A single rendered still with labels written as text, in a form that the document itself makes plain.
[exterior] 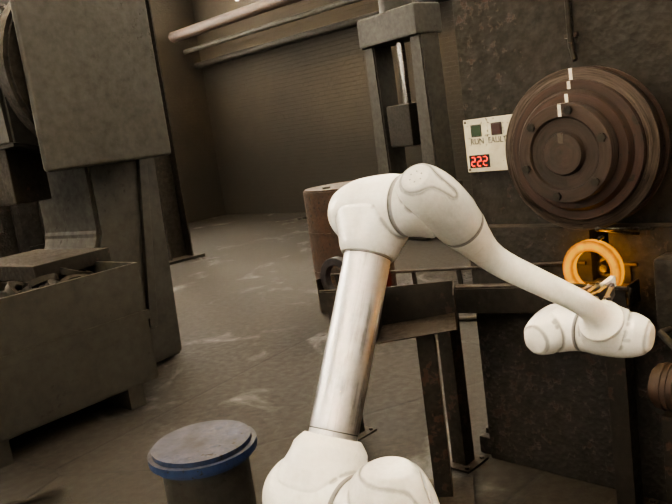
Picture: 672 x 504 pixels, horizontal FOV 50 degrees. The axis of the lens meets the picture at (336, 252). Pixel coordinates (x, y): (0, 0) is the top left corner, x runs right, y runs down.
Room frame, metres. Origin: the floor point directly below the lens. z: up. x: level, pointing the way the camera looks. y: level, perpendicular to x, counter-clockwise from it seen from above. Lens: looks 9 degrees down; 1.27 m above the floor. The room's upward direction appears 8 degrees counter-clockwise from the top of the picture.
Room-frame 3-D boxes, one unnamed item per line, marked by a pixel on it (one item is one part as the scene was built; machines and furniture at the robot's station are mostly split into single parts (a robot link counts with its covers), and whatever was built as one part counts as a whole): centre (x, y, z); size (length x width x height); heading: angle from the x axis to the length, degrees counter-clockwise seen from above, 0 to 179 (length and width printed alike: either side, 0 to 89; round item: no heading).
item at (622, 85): (2.12, -0.75, 1.11); 0.47 x 0.06 x 0.47; 45
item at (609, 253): (2.13, -0.76, 0.75); 0.18 x 0.03 x 0.18; 44
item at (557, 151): (2.05, -0.68, 1.11); 0.28 x 0.06 x 0.28; 45
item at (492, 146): (2.44, -0.59, 1.15); 0.26 x 0.02 x 0.18; 45
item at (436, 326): (2.30, -0.23, 0.36); 0.26 x 0.20 x 0.72; 80
